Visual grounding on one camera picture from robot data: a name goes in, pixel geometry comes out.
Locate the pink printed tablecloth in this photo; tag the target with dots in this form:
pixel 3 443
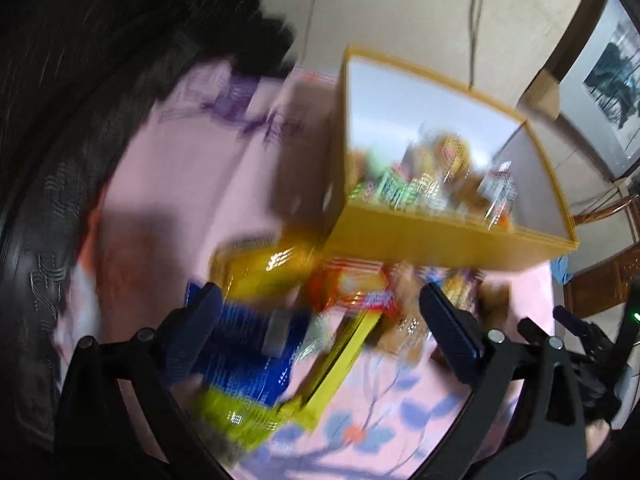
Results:
pixel 190 185

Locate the framed lotus painting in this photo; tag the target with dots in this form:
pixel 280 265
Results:
pixel 615 70

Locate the yellow green snack packet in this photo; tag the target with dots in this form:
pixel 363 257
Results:
pixel 235 415

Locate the yellow cardboard box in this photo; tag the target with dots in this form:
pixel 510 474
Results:
pixel 425 240

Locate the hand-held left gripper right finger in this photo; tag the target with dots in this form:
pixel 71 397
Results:
pixel 450 332

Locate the red cookie packet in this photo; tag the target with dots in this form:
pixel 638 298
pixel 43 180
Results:
pixel 350 285

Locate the cardboard corner protector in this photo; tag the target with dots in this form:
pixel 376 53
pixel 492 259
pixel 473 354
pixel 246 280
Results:
pixel 542 95

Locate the blue snack packet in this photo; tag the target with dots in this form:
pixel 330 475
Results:
pixel 245 355

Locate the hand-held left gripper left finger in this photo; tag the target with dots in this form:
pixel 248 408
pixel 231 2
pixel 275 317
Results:
pixel 192 325

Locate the wooden chair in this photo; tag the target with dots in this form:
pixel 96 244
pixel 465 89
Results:
pixel 600 280

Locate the yellow cake packet red label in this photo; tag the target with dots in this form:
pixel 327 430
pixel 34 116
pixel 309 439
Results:
pixel 452 155

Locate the yellow bar packet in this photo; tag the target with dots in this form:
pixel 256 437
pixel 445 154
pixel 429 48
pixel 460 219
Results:
pixel 335 375

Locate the blue cloth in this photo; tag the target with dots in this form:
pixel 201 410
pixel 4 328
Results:
pixel 561 270

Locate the dark carved wooden furniture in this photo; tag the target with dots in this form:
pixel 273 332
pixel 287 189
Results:
pixel 65 85

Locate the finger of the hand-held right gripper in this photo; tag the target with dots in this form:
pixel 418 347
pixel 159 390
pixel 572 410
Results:
pixel 572 322

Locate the yellow jelly packet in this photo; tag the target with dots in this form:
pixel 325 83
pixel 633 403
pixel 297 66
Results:
pixel 260 265

